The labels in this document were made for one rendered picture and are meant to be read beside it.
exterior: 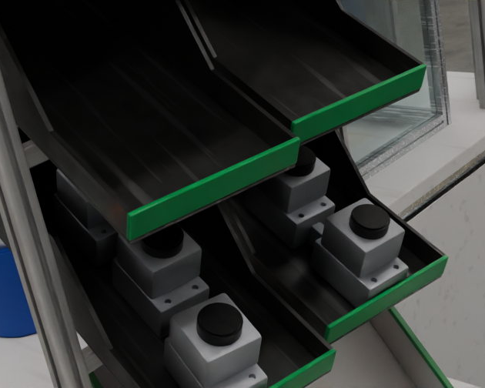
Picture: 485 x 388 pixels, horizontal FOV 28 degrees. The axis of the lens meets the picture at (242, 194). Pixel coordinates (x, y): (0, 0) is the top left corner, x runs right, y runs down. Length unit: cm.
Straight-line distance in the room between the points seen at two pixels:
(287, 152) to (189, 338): 14
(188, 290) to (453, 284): 133
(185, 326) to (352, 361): 28
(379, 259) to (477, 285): 134
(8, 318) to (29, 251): 91
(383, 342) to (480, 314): 121
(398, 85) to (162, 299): 23
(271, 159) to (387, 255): 17
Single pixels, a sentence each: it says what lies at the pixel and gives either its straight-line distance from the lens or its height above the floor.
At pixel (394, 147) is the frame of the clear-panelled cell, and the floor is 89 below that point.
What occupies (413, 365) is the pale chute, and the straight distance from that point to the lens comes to 89.
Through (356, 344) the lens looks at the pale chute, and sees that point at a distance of 89.
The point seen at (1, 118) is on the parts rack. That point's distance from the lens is 63.
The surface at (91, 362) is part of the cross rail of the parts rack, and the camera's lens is 71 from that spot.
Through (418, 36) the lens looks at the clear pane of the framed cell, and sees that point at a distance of 198.
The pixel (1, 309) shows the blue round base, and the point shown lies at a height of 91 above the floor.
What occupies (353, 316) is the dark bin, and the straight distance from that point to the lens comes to 73.
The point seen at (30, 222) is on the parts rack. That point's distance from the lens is 65.
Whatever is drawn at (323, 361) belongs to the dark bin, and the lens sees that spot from 69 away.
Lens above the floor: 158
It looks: 22 degrees down
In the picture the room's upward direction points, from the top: 11 degrees counter-clockwise
